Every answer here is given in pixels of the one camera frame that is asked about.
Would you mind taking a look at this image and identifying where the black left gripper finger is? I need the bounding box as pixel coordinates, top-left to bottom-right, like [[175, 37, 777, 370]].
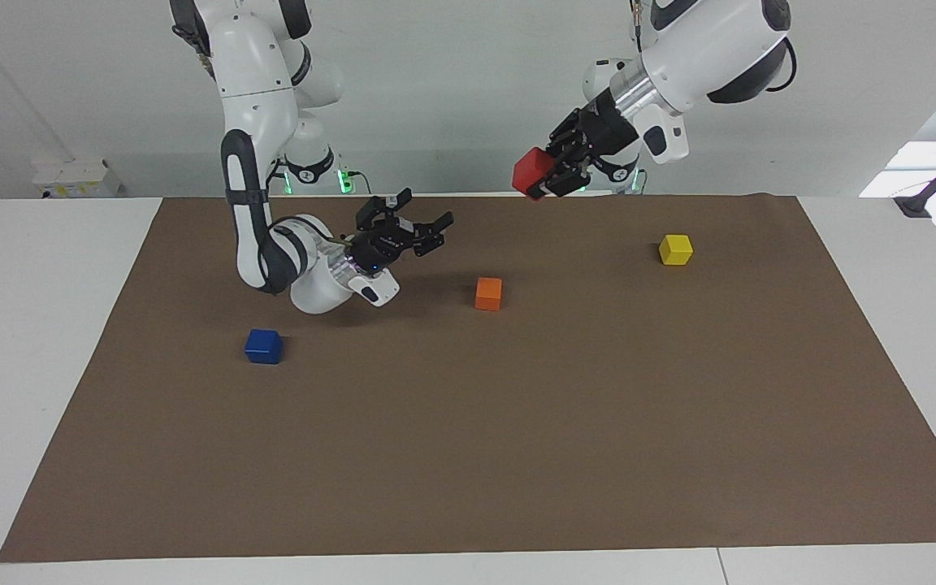
[[547, 109, 592, 160], [526, 162, 604, 202]]

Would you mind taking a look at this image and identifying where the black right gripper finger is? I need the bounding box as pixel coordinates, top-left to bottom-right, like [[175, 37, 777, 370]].
[[356, 188, 414, 231], [409, 210, 455, 258]]

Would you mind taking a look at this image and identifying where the red wooden block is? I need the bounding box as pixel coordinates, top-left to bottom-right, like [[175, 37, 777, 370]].
[[513, 147, 557, 202]]

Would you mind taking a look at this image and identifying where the yellow wooden block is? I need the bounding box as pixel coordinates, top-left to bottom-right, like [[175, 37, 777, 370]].
[[659, 234, 694, 267]]

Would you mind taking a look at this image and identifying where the blue wooden block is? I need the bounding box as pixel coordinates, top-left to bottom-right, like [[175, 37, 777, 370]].
[[244, 328, 284, 366]]

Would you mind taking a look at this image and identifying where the brown table mat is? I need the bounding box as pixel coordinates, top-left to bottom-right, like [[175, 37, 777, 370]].
[[0, 193, 936, 564]]

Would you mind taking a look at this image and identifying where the white box with yellow label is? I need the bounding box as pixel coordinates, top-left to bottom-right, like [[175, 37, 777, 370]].
[[31, 158, 123, 199]]

